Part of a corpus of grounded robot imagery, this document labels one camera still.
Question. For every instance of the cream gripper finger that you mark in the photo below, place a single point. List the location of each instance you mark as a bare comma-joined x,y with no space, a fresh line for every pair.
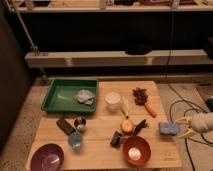
184,120
189,133

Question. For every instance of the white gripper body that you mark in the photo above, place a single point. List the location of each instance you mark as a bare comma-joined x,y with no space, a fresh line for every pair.
202,123

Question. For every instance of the blue sponge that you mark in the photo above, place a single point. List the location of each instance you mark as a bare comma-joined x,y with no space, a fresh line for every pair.
168,128

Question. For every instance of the dark green vegetable toy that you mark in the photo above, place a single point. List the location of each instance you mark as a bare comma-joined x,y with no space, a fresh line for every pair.
141,125

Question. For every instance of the orange bowl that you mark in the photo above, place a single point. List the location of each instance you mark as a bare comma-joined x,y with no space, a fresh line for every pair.
136,151

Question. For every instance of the yellow round fruit toy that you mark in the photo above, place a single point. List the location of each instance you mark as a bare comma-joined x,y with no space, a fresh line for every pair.
127,126

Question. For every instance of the cream stick utensil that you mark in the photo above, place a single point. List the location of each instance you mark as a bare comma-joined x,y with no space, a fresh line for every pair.
125,107

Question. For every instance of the white plastic cup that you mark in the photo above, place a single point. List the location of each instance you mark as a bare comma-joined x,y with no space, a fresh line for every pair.
113,101

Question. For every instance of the crumpled grey cloth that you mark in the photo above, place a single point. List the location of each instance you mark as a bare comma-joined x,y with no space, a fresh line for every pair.
85,97

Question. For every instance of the small metal can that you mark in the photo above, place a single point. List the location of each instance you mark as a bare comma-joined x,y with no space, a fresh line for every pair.
80,124

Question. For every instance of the blue cup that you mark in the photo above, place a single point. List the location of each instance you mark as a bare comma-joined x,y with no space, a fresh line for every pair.
75,140

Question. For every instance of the green plastic tray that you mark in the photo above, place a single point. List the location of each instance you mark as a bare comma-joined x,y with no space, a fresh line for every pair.
61,96

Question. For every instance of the purple bowl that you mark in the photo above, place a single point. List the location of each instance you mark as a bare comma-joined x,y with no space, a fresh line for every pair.
48,157

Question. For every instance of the white shelf rack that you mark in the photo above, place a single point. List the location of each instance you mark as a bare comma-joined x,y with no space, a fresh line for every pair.
66,35

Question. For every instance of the brush with orange handle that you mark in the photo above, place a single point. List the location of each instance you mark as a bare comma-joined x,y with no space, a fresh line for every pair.
141,99

